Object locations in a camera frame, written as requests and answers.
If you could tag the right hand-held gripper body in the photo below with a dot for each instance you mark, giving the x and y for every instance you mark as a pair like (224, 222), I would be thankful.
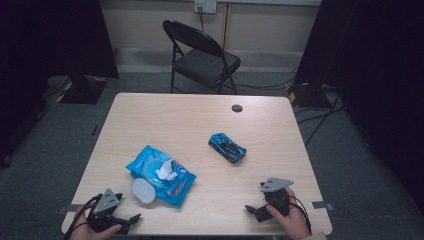
(275, 184)

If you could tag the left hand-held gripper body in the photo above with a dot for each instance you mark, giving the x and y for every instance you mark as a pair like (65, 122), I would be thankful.
(105, 201)

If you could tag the blue wet wipes pack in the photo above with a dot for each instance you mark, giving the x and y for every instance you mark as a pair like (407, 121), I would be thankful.
(143, 163)

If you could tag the blue and black toy car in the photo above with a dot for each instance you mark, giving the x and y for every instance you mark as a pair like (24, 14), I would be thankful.
(227, 147)

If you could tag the person's right hand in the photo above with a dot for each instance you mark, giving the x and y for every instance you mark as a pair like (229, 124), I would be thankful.
(295, 221)

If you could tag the person's left hand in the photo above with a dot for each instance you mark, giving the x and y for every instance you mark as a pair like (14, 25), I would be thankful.
(83, 231)

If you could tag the grey tape strip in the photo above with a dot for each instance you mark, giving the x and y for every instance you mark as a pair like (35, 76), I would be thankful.
(68, 209)
(322, 205)

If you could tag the small black floor strip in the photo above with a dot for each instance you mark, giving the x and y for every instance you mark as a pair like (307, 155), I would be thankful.
(95, 130)

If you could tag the black stand base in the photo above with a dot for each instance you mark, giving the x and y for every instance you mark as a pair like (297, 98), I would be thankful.
(83, 91)
(308, 96)

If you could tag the black folding chair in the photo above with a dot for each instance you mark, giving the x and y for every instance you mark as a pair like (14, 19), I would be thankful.
(206, 65)

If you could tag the black curtain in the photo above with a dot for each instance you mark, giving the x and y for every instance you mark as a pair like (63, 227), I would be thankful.
(373, 66)
(50, 50)

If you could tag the beige wall conduit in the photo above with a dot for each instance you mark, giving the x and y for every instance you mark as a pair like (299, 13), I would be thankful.
(226, 26)

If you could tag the white wall socket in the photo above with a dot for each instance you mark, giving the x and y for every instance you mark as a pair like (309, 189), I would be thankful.
(206, 6)

